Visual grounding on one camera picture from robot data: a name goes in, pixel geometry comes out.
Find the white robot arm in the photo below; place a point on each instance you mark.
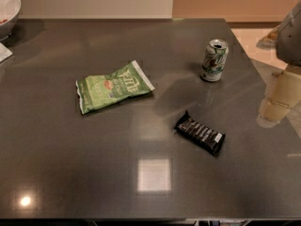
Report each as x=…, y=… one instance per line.
x=288, y=46

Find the black rxbar chocolate bar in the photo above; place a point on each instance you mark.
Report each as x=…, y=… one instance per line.
x=205, y=137

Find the white gripper with vent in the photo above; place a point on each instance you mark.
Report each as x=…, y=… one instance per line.
x=290, y=40

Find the white bowl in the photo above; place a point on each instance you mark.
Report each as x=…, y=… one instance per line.
x=9, y=13

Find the green white soda can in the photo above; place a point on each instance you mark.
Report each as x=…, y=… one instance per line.
x=214, y=60

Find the green chip bag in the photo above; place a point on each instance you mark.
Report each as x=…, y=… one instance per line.
x=100, y=91

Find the white paper sheet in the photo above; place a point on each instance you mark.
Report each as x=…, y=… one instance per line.
x=5, y=53

